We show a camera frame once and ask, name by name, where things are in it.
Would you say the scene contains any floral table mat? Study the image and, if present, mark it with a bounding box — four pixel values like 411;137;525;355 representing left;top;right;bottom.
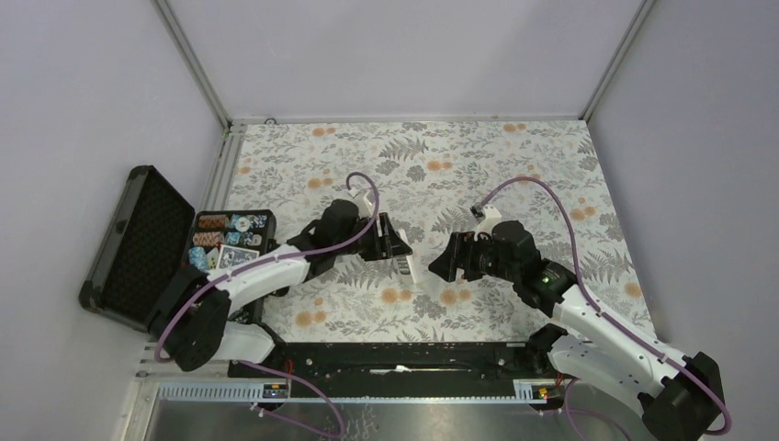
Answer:
227;120;654;342

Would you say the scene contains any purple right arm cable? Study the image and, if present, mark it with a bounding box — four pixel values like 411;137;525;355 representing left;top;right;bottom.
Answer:
471;176;733;436

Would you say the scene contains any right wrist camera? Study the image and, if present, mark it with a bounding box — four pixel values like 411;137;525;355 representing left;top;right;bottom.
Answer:
470;204;502;238

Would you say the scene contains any playing card deck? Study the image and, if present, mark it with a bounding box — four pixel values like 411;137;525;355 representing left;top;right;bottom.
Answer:
217;244;260;269

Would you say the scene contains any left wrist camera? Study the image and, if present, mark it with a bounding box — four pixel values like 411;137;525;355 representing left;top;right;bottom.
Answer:
353;189;379;219

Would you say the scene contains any white remote control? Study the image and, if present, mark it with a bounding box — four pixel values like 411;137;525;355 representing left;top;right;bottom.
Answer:
394;254;419;286

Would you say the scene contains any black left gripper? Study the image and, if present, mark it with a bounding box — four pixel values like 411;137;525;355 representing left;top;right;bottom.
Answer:
334;213;412;263

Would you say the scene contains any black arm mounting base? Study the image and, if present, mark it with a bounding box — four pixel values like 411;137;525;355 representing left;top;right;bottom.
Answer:
263;342;566;400

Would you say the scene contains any black poker chip case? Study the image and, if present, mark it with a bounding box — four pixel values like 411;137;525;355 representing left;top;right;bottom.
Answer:
78;165;277;332

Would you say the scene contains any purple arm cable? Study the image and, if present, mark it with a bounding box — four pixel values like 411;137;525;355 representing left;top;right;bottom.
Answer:
152;171;382;438
471;176;733;436

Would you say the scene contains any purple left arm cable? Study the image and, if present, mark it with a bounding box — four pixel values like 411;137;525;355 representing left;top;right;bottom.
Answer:
152;171;382;438

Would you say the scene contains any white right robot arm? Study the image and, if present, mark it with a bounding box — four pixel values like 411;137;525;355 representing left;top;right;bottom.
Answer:
428;220;725;440

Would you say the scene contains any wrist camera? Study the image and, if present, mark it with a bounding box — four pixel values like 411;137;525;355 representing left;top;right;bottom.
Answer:
470;204;502;238
353;189;379;219

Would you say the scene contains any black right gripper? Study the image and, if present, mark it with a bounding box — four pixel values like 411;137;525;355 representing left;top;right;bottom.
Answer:
428;230;520;284

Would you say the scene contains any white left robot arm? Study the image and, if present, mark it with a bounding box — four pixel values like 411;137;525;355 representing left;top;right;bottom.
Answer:
147;199;412;378

